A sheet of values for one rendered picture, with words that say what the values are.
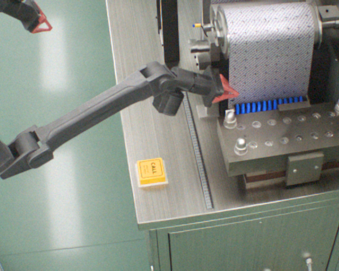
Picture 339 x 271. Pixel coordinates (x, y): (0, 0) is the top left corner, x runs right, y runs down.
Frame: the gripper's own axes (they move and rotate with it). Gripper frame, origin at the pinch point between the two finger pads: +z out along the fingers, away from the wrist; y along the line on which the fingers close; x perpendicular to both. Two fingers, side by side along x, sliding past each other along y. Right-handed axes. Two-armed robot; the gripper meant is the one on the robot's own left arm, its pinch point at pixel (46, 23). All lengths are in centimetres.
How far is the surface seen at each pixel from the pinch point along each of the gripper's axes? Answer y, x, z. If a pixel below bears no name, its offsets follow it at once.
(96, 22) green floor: 106, 28, 115
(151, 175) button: -63, 2, 12
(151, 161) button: -59, 1, 13
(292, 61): -65, -47, 21
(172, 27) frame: -24.2, -26.1, 20.7
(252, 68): -61, -38, 14
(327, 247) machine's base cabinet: -93, -11, 67
